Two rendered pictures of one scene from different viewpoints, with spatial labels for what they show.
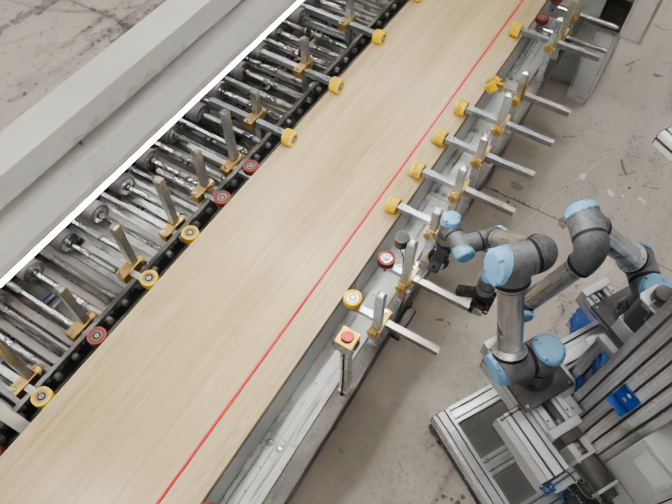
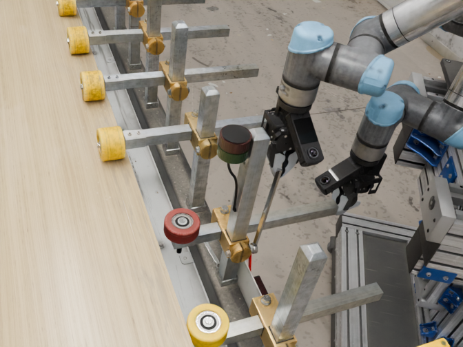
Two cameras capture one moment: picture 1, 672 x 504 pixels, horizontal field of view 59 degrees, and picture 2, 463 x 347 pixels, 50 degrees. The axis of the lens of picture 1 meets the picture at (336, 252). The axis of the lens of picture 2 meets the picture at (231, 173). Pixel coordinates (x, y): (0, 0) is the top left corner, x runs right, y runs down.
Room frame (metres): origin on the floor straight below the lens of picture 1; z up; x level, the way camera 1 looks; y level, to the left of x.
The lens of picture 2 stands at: (0.97, 0.36, 1.74)
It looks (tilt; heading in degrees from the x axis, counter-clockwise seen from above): 42 degrees down; 301
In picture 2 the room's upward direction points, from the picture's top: 11 degrees clockwise
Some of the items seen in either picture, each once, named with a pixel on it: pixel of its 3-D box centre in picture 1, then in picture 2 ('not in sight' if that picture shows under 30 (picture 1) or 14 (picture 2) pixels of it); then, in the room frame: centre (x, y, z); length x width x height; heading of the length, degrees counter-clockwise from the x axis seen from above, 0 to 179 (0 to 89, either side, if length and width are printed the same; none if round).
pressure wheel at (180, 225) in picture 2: (385, 263); (180, 235); (1.41, -0.22, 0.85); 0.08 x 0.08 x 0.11
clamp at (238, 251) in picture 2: (406, 279); (229, 234); (1.34, -0.31, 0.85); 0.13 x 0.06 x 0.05; 149
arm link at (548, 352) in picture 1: (543, 354); not in sight; (0.83, -0.73, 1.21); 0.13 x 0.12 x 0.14; 108
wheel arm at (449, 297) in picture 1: (424, 284); (258, 222); (1.31, -0.39, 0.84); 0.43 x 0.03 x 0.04; 59
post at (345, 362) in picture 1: (345, 369); not in sight; (0.88, -0.04, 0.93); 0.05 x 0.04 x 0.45; 149
